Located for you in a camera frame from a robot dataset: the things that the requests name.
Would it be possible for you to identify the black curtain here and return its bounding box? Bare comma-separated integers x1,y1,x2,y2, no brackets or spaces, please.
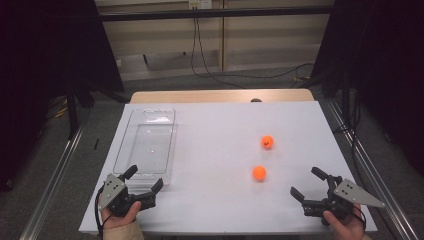
310,0,424,176
0,0,126,192

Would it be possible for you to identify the person's right hand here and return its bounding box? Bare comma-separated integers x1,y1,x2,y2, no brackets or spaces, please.
322,203,367,240

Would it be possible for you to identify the person's left hand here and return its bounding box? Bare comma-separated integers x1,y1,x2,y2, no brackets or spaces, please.
100,200,143,231

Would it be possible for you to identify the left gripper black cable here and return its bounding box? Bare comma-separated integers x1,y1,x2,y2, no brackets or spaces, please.
94,185,105,240

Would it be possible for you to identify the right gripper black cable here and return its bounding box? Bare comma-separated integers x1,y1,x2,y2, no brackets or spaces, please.
352,203,368,232

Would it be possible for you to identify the metal floor rail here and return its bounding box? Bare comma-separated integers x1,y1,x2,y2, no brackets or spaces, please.
19,121,88,240
324,99,422,240

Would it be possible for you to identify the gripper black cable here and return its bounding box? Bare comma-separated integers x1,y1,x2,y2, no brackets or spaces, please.
352,203,368,232
94,185,105,240

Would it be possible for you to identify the clear plastic container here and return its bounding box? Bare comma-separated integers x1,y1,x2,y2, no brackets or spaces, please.
112,108,179,195

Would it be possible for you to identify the black power cable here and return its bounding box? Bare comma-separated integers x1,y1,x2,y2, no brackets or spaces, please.
190,18,247,90
195,18,315,80

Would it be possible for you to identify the orange ball with black print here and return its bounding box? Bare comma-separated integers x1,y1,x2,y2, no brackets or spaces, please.
260,134,275,150

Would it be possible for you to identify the black horizontal bar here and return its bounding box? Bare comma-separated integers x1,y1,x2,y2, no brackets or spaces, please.
99,5,335,23

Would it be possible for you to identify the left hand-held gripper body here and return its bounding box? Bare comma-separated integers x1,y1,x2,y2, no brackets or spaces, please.
98,173,157,217

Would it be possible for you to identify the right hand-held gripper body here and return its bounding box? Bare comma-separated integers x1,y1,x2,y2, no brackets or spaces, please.
301,174,386,226

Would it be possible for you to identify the plain orange ball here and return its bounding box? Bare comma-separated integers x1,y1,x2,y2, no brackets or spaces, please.
252,165,268,182

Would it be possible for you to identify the black stand post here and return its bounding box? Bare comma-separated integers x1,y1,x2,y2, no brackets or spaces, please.
64,79,82,140

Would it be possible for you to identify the white wall socket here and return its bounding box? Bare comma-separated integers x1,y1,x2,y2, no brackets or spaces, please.
188,0,214,11

